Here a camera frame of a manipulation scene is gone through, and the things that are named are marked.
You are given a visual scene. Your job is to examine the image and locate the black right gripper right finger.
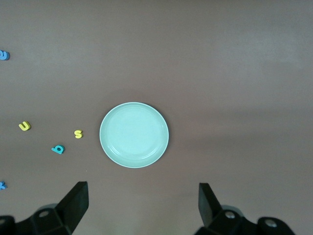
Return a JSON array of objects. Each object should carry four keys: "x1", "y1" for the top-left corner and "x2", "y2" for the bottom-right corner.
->
[{"x1": 195, "y1": 183, "x2": 297, "y2": 235}]

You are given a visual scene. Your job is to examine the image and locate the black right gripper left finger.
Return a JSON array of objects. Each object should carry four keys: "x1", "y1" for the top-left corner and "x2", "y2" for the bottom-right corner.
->
[{"x1": 0, "y1": 181, "x2": 89, "y2": 235}]

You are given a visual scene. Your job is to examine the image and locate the yellow foam letter u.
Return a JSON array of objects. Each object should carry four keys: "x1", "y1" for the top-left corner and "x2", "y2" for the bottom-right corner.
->
[{"x1": 18, "y1": 121, "x2": 32, "y2": 132}]

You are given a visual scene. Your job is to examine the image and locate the teal foam letter b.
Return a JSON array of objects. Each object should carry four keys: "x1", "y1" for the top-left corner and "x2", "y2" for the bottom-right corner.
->
[{"x1": 51, "y1": 144, "x2": 66, "y2": 155}]

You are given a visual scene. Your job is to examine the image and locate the brown table cover sheet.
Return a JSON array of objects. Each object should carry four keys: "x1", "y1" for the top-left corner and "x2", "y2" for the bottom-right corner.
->
[{"x1": 0, "y1": 0, "x2": 313, "y2": 235}]

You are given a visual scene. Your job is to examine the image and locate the pale green plate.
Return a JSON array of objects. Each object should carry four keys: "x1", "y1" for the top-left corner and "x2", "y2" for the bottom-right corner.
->
[{"x1": 99, "y1": 102, "x2": 170, "y2": 169}]

